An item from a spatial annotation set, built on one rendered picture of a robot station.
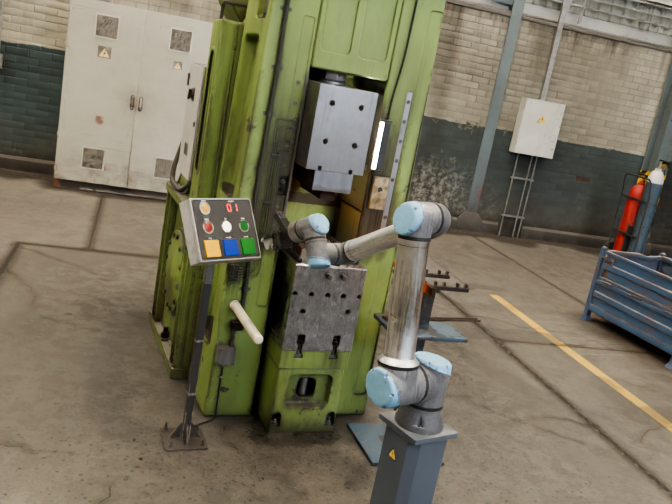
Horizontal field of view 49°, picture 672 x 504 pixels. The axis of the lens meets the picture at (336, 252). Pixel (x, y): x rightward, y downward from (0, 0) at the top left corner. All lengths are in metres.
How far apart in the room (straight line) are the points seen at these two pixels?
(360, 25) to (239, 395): 1.96
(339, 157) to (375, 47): 0.57
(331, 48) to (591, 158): 8.05
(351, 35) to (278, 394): 1.80
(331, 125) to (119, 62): 5.48
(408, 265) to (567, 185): 8.75
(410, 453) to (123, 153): 6.58
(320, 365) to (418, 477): 1.09
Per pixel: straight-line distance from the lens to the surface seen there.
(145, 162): 8.87
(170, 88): 8.78
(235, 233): 3.31
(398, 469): 2.90
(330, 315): 3.70
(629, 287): 7.06
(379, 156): 3.75
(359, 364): 4.13
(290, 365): 3.74
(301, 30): 3.58
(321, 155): 3.52
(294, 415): 3.88
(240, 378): 3.92
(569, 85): 11.00
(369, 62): 3.71
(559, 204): 11.23
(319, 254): 2.97
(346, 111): 3.53
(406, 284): 2.58
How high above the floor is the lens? 1.83
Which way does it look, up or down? 14 degrees down
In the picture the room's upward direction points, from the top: 11 degrees clockwise
